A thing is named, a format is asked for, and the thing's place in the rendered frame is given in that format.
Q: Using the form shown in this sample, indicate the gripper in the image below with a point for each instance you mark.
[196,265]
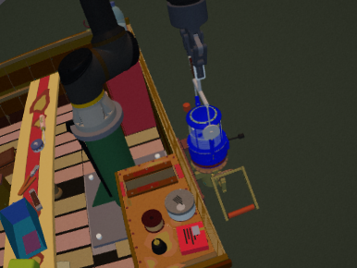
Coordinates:
[187,15]

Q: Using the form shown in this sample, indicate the white lantern bail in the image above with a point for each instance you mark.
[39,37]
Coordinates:
[201,92]

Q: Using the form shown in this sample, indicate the blue lantern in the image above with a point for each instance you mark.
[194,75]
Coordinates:
[207,151]

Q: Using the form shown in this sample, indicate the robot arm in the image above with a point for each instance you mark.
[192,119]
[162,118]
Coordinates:
[101,58]

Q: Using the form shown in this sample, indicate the green transom socket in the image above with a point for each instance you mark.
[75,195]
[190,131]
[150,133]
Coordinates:
[203,178]

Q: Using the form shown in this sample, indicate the olive clip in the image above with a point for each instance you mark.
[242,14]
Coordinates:
[222,185]

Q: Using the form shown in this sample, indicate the dark red mat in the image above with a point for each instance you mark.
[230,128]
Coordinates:
[132,98]

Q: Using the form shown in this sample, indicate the pale blue bottle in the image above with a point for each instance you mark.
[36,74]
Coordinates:
[118,14]

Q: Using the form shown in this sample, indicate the black knobbed lever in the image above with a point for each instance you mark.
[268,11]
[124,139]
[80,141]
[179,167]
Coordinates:
[239,136]

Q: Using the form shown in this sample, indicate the brown framed grey tray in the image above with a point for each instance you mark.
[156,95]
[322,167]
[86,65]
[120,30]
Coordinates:
[151,179]

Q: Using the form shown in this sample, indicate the grey spool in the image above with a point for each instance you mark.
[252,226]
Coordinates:
[180,204]

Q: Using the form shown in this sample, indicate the orange wooden board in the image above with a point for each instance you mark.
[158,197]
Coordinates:
[145,200]

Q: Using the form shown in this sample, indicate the dark red spool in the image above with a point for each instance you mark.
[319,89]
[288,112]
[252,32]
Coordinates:
[152,219]

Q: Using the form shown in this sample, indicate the yellow thwart with red stripe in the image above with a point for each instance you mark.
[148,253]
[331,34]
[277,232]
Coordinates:
[51,160]

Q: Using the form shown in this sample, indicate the blue grey disc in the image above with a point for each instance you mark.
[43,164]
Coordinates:
[37,145]

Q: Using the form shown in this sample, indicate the red flat box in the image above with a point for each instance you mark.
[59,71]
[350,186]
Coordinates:
[192,238]

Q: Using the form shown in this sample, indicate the black round knob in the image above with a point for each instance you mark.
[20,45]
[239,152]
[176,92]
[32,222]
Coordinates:
[159,246]

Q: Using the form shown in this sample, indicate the brown small block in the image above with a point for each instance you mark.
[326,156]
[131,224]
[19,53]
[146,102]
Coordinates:
[35,199]

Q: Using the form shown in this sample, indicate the blue box with purple panel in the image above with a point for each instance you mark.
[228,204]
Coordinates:
[21,228]

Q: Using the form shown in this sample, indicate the lime green block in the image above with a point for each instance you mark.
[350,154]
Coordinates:
[23,263]

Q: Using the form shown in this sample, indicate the orange lantern switch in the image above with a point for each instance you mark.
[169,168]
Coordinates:
[186,107]

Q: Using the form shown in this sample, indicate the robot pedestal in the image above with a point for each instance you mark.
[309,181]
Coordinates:
[111,163]

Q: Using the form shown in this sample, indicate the yellow frame socket cover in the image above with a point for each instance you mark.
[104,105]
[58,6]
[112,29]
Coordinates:
[242,211]

